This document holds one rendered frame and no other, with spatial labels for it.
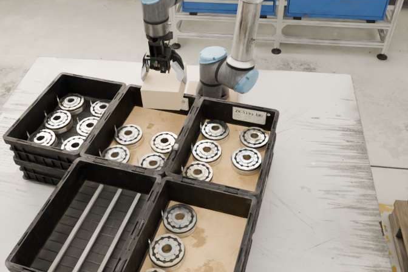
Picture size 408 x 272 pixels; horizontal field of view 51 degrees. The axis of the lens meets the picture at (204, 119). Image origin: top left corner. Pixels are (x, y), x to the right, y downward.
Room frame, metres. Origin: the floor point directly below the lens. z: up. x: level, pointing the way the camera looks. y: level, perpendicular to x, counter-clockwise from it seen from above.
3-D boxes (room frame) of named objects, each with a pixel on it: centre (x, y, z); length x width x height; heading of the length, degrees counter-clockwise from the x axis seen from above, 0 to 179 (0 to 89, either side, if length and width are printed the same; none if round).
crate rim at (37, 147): (1.18, 0.50, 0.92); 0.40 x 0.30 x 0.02; 162
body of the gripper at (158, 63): (1.08, 0.13, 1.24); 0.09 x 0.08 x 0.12; 172
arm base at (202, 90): (1.49, -0.04, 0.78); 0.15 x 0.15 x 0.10
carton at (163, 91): (1.11, 0.13, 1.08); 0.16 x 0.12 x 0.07; 172
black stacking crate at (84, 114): (1.18, 0.50, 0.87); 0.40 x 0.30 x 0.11; 162
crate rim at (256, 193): (0.99, -0.07, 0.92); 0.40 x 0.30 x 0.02; 162
